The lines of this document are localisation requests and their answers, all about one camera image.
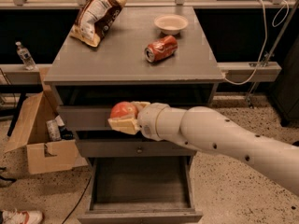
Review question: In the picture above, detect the white red sneaker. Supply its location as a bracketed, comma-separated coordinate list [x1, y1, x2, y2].
[0, 210, 44, 224]

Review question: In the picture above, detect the red soda can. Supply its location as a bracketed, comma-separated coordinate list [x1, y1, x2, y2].
[144, 35, 178, 63]

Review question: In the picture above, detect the black floor cable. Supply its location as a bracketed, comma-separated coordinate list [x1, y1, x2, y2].
[60, 175, 93, 224]

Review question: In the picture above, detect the grey top drawer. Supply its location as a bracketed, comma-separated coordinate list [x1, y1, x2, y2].
[56, 91, 213, 132]

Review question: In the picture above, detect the metal stand pole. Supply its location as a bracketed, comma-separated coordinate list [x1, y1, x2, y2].
[245, 0, 299, 109]

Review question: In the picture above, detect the white paper bowl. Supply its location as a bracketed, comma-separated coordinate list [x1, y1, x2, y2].
[154, 14, 189, 35]

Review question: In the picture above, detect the cardboard box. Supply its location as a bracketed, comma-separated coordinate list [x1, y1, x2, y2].
[4, 68, 88, 175]

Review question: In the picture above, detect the clear water bottle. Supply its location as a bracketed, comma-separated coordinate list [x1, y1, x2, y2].
[16, 41, 36, 70]

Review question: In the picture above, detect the red apple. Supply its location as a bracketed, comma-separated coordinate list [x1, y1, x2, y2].
[110, 102, 138, 119]

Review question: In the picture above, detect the grey middle drawer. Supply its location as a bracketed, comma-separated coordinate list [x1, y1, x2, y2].
[76, 130, 195, 158]

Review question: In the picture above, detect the grey bottom drawer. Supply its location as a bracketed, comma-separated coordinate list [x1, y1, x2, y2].
[78, 156, 203, 224]

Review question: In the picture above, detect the grey drawer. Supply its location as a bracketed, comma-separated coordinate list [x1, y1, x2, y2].
[78, 156, 203, 224]
[56, 91, 213, 132]
[76, 130, 195, 158]

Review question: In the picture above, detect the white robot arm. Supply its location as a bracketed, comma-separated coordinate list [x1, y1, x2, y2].
[108, 102, 299, 195]

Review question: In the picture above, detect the brown chip bag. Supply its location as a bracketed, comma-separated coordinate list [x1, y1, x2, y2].
[70, 0, 127, 48]

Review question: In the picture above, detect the grey drawer cabinet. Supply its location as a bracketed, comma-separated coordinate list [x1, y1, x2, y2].
[43, 6, 226, 224]

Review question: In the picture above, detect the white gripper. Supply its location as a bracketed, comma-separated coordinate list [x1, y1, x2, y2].
[108, 101, 169, 141]

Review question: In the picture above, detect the can inside cardboard box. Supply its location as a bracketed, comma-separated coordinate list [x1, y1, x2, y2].
[46, 119, 61, 142]

